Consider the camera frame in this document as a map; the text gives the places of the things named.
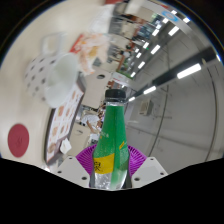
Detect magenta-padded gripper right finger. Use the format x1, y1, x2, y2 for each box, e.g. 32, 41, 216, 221
124, 144, 169, 190

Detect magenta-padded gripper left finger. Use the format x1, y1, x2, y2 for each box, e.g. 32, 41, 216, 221
54, 143, 98, 189

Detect green drink bottle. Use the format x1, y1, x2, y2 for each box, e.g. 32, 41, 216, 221
89, 89, 131, 191

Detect white napkin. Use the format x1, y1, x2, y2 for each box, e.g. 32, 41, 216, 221
59, 139, 73, 155

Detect dark food tray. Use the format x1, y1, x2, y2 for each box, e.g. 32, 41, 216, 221
44, 71, 88, 164

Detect ceiling air conditioner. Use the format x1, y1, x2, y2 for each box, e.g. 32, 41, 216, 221
139, 99, 154, 117

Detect flat round red coaster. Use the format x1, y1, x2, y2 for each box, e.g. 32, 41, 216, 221
7, 123, 30, 158

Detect white polka dot mug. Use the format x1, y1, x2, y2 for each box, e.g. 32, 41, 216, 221
23, 33, 80, 108

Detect ceiling lights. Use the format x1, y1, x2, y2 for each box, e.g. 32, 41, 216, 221
128, 9, 203, 103

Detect crumpled food wrapper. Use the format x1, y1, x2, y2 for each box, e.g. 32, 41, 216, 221
78, 31, 113, 76

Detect blue round pillar sign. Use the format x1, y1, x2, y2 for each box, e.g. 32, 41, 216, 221
163, 9, 179, 23

